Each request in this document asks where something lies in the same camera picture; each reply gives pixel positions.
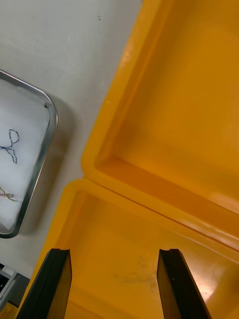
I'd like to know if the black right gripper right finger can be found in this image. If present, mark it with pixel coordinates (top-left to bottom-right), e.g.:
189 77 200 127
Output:
156 248 212 319

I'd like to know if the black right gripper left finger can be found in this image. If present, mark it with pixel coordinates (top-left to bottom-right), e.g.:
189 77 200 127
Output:
16 248 73 319

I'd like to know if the red-black-green wire harness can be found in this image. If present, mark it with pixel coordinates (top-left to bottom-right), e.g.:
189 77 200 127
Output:
0 186 18 202

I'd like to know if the blue-white twisted wire harness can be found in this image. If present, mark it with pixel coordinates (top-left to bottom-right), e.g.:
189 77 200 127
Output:
0 129 20 164

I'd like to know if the yellow-orange plastic bin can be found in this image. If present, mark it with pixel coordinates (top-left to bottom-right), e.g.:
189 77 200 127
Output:
81 0 239 252
14 178 239 319

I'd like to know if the steel tray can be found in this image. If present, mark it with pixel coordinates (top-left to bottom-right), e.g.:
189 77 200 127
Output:
0 69 59 239

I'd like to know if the white sheet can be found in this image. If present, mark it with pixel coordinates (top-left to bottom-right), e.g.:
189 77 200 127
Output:
0 79 50 231

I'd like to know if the grey metal frame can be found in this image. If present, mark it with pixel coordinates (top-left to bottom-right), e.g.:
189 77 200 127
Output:
0 263 32 309

